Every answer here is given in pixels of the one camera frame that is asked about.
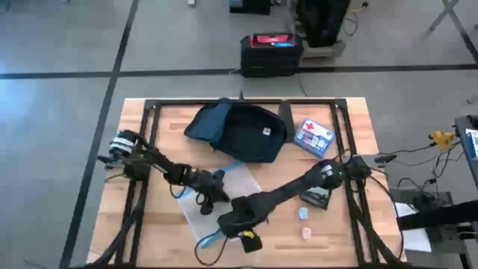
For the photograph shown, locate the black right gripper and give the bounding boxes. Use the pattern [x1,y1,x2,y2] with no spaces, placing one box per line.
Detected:
[217,200,269,239]

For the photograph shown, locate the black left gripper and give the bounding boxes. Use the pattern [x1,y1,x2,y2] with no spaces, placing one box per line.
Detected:
[192,168,232,205]

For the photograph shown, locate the white mesh pouch blue trim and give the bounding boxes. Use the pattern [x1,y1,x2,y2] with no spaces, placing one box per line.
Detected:
[175,160,264,250]

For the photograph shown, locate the navy blue backpack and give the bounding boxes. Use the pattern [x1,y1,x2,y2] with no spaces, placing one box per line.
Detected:
[183,97,288,164]

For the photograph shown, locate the black coloured marker case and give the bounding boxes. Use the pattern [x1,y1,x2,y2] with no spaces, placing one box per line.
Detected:
[278,99,297,143]

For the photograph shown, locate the black calculator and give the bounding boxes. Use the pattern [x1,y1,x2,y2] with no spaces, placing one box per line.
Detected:
[298,185,332,211]

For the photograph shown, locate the blue first aid kit box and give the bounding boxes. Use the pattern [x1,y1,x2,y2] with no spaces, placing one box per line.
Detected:
[293,117,336,160]

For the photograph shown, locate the black toolbox with red lid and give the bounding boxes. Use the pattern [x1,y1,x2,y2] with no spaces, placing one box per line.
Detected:
[239,32,304,78]

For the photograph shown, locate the grey computer stand base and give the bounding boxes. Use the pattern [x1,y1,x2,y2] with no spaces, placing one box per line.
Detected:
[300,38,347,60]

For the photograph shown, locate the black box on floor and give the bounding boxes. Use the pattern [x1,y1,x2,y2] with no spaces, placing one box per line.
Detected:
[228,0,271,16]

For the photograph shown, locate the white paper sheet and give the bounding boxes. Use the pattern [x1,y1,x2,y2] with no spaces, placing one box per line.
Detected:
[394,201,433,253]

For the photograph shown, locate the black computer tower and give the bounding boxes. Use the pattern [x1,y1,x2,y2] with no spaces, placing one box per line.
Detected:
[296,0,352,49]

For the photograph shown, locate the black power adapter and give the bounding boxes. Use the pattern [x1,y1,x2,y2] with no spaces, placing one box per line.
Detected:
[412,191,440,210]

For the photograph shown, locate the black metal bar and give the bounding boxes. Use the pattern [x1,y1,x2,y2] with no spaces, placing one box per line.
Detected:
[397,199,478,232]

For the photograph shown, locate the white and blue booklet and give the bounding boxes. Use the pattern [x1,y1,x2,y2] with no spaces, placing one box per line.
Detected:
[465,128,478,159]

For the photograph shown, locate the grey metal stand leg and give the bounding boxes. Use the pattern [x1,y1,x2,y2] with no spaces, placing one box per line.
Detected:
[427,0,461,31]

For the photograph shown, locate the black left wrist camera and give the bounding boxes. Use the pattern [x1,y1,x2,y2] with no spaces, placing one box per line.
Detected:
[199,192,215,216]

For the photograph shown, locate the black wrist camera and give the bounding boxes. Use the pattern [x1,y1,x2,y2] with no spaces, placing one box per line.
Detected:
[199,192,215,216]
[240,231,263,254]

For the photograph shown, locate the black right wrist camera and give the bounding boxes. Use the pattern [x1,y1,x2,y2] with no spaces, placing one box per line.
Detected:
[240,231,263,254]

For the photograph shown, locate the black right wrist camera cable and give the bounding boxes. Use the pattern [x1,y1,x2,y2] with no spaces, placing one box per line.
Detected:
[193,228,229,267]

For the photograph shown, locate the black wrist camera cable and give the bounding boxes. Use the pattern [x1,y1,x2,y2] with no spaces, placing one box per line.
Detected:
[193,228,229,267]
[170,182,187,200]

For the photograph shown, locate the black left wrist camera cable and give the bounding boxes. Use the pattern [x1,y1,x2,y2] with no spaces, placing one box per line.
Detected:
[170,182,187,200]

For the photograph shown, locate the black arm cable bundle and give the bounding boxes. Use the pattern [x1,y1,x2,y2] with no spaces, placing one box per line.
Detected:
[84,175,149,269]
[349,201,408,269]

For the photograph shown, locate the thin black floor cable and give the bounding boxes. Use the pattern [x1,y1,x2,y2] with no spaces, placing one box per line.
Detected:
[297,72,309,97]

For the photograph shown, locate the black cable with yellow connector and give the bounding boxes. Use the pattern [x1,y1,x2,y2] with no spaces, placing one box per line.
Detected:
[376,143,435,157]

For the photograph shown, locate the black looped floor cable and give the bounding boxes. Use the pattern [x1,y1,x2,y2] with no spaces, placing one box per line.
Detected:
[341,14,360,37]

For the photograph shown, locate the yellow cable connector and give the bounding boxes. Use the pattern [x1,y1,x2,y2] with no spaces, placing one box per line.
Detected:
[428,129,456,151]

